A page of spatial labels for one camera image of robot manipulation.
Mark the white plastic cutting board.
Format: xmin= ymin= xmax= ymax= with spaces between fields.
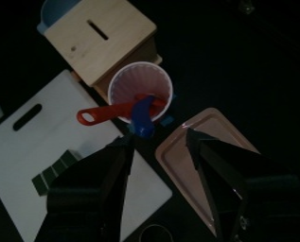
xmin=0 ymin=69 xmax=173 ymax=242

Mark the red-handled toy utensil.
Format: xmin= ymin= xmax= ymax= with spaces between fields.
xmin=76 ymin=93 xmax=168 ymax=127

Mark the blue bowl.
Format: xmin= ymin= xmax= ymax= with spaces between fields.
xmin=35 ymin=0 xmax=82 ymax=35

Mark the white ribbed cup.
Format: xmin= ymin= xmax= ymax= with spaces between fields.
xmin=106 ymin=60 xmax=175 ymax=125

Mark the wooden box with slot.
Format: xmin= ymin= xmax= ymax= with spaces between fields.
xmin=42 ymin=0 xmax=164 ymax=101

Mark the blue-handled toy utensil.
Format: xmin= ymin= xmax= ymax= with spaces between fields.
xmin=129 ymin=95 xmax=157 ymax=140

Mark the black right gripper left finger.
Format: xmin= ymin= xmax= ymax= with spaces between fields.
xmin=35 ymin=134 xmax=137 ymax=242

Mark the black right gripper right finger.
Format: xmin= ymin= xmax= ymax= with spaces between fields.
xmin=185 ymin=127 xmax=300 ymax=242

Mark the dark green sushi roll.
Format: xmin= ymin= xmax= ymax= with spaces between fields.
xmin=31 ymin=149 xmax=82 ymax=197

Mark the pink rectangular plate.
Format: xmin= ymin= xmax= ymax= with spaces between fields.
xmin=155 ymin=107 xmax=262 ymax=238

